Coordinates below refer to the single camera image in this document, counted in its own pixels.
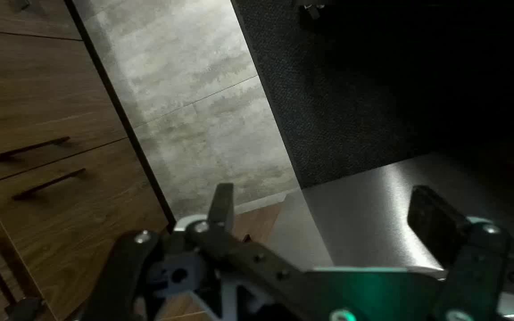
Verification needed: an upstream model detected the stainless steel dishwasher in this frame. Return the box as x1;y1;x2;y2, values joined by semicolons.
269;149;514;274

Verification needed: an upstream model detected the black drawer handle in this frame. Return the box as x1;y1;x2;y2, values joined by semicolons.
13;167;88;201
0;135;72;162

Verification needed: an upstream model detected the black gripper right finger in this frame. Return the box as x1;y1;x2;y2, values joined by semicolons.
410;185;472;267

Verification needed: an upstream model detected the black vertical cabinet handle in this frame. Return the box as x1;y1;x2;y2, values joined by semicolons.
0;272;45;321

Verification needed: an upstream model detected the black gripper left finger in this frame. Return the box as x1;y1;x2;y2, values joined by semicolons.
208;183;235;230

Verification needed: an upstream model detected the lower black drawer handle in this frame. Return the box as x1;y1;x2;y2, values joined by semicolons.
13;167;88;201

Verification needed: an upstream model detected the upper black drawer handle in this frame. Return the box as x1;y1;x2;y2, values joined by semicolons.
0;135;72;162

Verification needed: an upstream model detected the wooden drawer cabinet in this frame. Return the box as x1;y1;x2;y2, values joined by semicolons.
0;0;169;321

